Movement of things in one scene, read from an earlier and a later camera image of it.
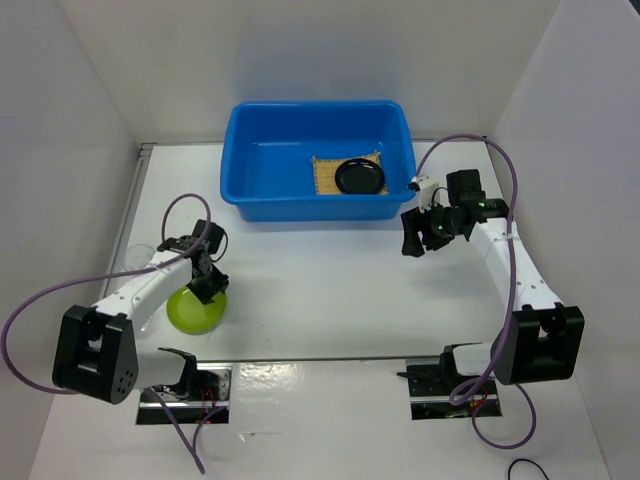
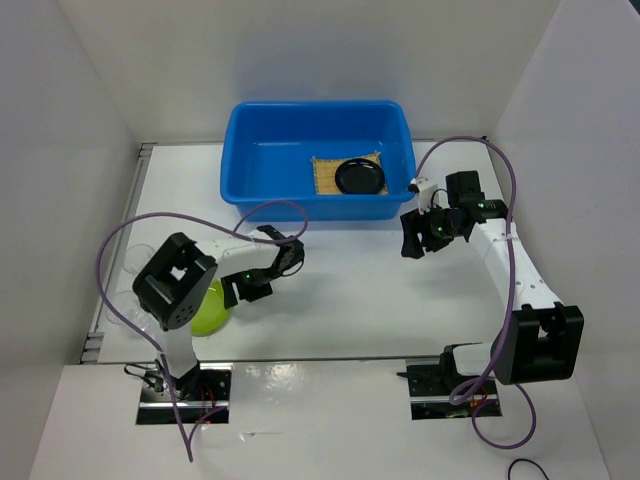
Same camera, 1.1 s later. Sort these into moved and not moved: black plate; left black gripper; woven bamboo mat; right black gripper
Moved: left black gripper
Not moved: black plate; right black gripper; woven bamboo mat
